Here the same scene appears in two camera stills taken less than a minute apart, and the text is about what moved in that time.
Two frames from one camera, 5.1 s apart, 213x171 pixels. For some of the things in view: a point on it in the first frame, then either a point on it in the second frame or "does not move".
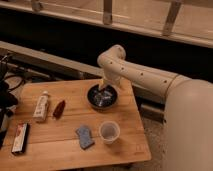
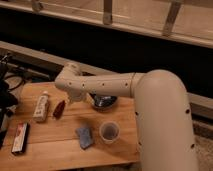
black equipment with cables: [9, 82] does not move
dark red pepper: [59, 110] does not move
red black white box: [21, 138] does not move
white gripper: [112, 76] -> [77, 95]
